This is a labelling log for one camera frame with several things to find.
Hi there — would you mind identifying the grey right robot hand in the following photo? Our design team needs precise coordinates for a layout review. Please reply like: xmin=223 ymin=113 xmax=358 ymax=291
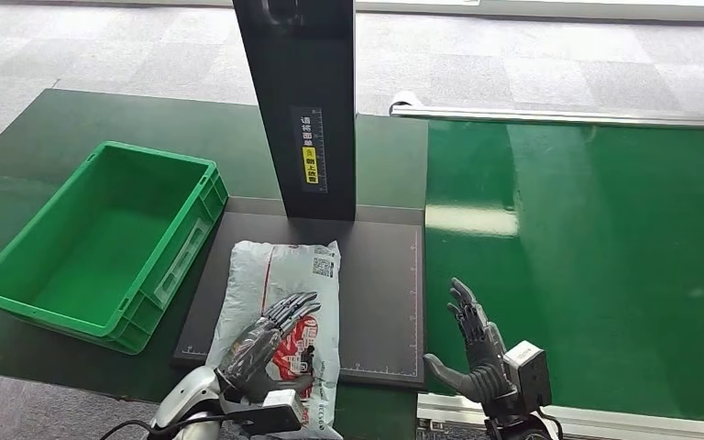
xmin=422 ymin=277 xmax=514 ymax=406

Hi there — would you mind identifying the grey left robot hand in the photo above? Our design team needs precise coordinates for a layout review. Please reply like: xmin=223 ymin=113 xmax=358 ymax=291
xmin=217 ymin=291 xmax=323 ymax=404

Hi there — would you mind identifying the grey plastic mailer package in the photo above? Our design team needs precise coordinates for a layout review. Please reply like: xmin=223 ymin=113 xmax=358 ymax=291
xmin=205 ymin=239 xmax=345 ymax=440

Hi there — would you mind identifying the green conveyor belt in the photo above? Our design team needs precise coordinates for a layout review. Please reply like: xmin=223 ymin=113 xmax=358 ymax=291
xmin=422 ymin=118 xmax=704 ymax=425

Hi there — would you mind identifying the black scanner platform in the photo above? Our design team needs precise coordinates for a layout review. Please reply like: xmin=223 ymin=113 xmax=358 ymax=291
xmin=171 ymin=196 xmax=428 ymax=391

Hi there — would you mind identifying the green plastic crate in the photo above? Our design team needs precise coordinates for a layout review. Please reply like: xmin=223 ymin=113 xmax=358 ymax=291
xmin=0 ymin=140 xmax=230 ymax=356

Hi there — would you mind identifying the black yellow column label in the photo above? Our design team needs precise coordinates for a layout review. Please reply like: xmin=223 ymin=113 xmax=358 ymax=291
xmin=290 ymin=105 xmax=329 ymax=195

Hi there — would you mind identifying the black scanner column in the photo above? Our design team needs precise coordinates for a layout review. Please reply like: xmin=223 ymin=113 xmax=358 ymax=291
xmin=231 ymin=0 xmax=357 ymax=222

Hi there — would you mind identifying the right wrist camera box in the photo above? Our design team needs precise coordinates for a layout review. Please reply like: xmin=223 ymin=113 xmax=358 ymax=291
xmin=502 ymin=340 xmax=554 ymax=410

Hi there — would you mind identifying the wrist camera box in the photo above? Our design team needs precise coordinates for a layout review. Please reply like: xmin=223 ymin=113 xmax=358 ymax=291
xmin=224 ymin=390 xmax=306 ymax=436
xmin=502 ymin=340 xmax=554 ymax=410

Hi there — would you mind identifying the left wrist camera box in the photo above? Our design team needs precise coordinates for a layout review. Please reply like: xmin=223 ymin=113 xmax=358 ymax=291
xmin=224 ymin=390 xmax=306 ymax=436

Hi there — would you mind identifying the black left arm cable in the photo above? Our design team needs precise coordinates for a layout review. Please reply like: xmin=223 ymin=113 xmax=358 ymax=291
xmin=99 ymin=412 xmax=235 ymax=440

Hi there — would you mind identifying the white conveyor side rail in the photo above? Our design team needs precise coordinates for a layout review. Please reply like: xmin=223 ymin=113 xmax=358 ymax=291
xmin=415 ymin=391 xmax=704 ymax=440

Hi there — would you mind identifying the silver conveyor roller rail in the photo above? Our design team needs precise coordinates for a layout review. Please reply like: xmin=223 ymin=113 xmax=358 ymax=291
xmin=387 ymin=91 xmax=704 ymax=130

